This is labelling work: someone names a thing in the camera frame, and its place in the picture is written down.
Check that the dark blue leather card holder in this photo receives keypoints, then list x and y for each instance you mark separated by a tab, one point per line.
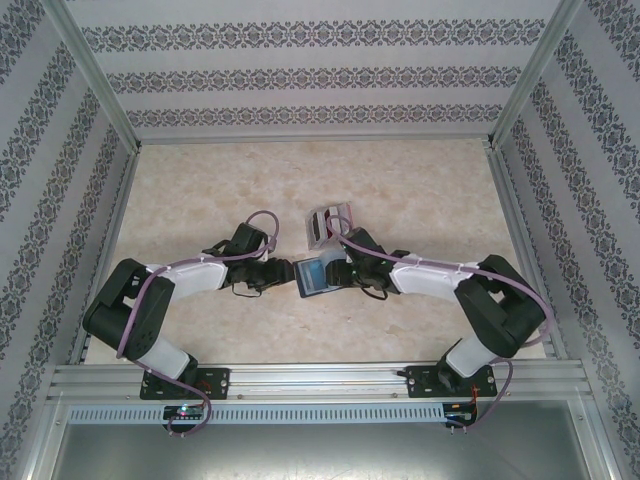
310	277

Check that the clear plastic card box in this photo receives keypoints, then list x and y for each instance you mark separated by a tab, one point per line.
332	207

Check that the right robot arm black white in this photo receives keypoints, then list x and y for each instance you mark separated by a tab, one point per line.
425	277

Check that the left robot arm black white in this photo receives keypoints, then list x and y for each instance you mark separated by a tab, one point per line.
195	277

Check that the left controller circuit board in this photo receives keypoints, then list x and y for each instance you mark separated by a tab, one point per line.
185	412

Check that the controller circuit board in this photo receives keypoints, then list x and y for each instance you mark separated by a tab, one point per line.
185	412
460	414

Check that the right controller circuit board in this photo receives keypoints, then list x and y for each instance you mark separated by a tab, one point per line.
460	414

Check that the grey sheet metal panel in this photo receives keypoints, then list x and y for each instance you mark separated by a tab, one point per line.
320	450

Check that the long aluminium base rail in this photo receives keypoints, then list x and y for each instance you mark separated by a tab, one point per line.
320	381

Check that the left side aluminium rail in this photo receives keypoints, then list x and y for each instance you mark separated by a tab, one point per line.
122	200

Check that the right side aluminium rail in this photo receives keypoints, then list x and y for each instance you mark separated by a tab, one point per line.
510	200

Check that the left upright aluminium post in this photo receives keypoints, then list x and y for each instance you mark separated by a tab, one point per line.
97	75

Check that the upright aluminium post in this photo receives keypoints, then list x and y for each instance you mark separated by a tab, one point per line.
97	75
533	75

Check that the right upright aluminium post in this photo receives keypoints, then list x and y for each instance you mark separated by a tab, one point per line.
533	75

